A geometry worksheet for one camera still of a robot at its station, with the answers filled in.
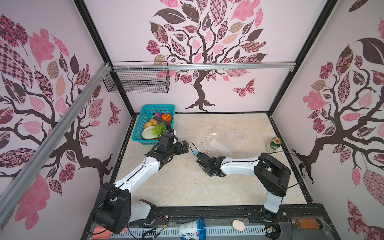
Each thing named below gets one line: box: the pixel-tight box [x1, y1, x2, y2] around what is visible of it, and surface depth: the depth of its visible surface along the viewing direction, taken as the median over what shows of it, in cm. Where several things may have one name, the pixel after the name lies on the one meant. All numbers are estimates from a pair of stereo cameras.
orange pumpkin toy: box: [161, 113, 172, 123], surface depth 113 cm
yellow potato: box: [144, 121, 153, 129], surface depth 107 cm
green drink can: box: [270, 137, 282, 150], surface depth 92 cm
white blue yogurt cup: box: [179, 218, 207, 240], surface depth 66 cm
